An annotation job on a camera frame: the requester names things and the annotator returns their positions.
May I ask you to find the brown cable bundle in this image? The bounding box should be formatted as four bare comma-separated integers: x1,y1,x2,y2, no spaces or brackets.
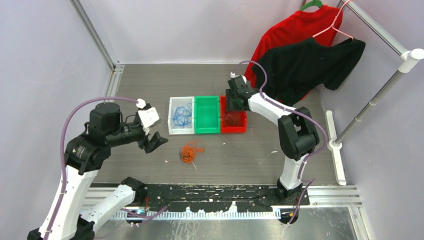
223,110,243,127

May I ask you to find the blue cable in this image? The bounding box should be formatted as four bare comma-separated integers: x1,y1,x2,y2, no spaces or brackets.
172,103,194,128

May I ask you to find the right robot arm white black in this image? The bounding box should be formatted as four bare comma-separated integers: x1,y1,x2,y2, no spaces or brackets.
225,75,320,206

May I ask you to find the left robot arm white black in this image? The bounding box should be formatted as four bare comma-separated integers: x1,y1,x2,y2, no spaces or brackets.
27,99,167,240

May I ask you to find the red plastic bin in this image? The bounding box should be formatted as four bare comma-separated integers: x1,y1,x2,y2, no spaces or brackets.
219,95,247,134

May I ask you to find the green plastic bin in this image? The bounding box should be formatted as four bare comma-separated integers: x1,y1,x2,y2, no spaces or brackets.
194,95,221,134

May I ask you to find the white plastic bin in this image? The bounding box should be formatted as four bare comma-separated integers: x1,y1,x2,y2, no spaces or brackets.
167,96,195,135

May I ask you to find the black t-shirt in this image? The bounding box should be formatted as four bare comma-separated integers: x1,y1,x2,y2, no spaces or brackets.
251,37,366,106

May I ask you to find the red t-shirt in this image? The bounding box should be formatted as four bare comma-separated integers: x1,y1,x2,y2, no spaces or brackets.
244,5,339,105

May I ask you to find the pink hanger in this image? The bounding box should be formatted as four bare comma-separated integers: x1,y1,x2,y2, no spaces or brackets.
312,0,354,40

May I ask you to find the green hanger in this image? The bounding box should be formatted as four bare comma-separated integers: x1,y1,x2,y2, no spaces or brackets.
300,0,323,11

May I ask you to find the metal clothes rack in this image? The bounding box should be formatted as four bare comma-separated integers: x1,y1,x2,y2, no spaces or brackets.
324,0,424,186

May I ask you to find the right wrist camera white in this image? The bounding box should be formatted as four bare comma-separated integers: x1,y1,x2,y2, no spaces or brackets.
230,72,247,85

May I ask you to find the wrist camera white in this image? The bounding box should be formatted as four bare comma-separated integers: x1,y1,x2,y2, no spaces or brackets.
230,72,247,85
136,98,162,132

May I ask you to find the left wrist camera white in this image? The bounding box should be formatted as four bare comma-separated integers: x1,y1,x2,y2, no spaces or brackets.
136,98,162,132

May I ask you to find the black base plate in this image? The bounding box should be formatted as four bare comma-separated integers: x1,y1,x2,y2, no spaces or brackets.
130,184,310,213

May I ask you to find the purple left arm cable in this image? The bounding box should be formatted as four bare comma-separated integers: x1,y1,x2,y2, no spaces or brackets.
43,96,140,240

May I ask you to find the white perforated cable duct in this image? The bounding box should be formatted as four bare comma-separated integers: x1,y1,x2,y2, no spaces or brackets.
109,210,282,221

